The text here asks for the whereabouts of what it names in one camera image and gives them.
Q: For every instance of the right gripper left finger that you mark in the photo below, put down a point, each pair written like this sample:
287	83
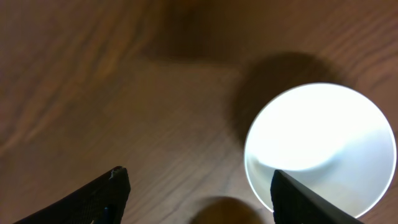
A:
103	200

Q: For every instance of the white small bowl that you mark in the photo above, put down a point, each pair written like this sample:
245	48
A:
330	138

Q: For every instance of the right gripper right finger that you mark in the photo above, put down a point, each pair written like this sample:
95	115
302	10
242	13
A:
294	203

